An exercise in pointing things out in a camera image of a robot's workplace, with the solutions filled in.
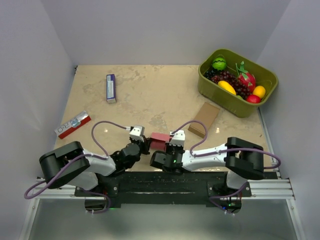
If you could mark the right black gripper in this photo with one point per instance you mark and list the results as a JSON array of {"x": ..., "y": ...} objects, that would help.
[{"x": 168, "y": 146}]

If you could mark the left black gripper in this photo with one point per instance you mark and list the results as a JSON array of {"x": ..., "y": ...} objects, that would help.
[{"x": 146, "y": 144}]

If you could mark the pink paper box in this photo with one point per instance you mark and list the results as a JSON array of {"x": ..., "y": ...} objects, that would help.
[{"x": 158, "y": 141}]

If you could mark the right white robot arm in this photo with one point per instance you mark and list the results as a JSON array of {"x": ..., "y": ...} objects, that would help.
[{"x": 243, "y": 159}]

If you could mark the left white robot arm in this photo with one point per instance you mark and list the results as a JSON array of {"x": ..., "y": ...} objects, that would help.
[{"x": 73, "y": 165}]

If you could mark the brown cardboard box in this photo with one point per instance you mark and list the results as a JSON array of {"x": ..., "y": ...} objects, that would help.
[{"x": 206, "y": 115}]

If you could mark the red white toothpaste box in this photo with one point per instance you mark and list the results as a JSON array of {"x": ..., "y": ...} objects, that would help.
[{"x": 73, "y": 124}]

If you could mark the purple toothpaste box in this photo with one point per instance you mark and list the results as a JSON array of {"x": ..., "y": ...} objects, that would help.
[{"x": 111, "y": 96}]

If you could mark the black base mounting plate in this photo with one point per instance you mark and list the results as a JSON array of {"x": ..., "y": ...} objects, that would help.
[{"x": 156, "y": 188}]

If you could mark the olive green plastic bin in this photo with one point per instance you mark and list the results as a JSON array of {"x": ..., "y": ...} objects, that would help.
[{"x": 239, "y": 107}]

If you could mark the yellow toy mango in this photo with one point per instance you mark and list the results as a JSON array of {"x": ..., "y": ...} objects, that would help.
[{"x": 226, "y": 86}]

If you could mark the dark purple toy grapes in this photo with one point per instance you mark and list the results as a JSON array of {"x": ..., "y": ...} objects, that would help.
[{"x": 215, "y": 76}]

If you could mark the red toy apple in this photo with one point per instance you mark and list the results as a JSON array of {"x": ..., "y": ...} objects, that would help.
[{"x": 253, "y": 99}]

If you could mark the green toy watermelon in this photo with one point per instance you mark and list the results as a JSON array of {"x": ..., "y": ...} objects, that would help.
[{"x": 219, "y": 64}]

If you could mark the red toy dragon fruit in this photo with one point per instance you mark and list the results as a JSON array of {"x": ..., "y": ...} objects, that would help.
[{"x": 245, "y": 77}]

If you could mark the orange toy lemon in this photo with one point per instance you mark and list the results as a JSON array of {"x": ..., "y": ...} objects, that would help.
[{"x": 259, "y": 91}]

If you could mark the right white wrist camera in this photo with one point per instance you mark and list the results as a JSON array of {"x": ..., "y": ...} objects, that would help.
[{"x": 177, "y": 138}]

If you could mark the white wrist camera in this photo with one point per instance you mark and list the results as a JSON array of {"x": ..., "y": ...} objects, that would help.
[
  {"x": 137, "y": 133},
  {"x": 177, "y": 138}
]

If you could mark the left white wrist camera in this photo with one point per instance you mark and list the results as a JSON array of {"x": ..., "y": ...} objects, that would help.
[{"x": 137, "y": 133}]

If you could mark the aluminium frame rail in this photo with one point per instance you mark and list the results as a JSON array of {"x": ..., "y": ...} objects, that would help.
[{"x": 271, "y": 187}]

